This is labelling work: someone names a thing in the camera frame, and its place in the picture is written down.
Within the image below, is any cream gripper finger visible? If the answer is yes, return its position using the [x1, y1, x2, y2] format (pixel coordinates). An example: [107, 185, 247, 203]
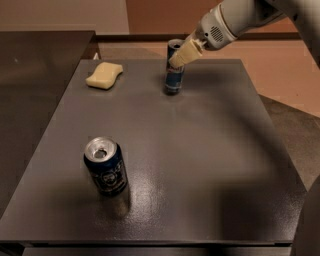
[169, 39, 204, 68]

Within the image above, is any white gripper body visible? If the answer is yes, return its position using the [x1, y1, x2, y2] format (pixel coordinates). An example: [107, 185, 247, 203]
[195, 3, 238, 51]

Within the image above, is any redbull can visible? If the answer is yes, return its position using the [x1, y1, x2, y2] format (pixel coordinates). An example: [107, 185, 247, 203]
[165, 39, 184, 94]

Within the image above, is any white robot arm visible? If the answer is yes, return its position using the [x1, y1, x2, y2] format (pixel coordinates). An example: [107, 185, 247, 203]
[169, 0, 320, 68]

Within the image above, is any dark blue pepsi can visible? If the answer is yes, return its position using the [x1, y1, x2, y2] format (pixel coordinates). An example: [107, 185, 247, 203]
[83, 137, 128, 197]

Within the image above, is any yellow sponge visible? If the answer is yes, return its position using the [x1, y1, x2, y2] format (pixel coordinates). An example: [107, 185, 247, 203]
[85, 62, 123, 90]

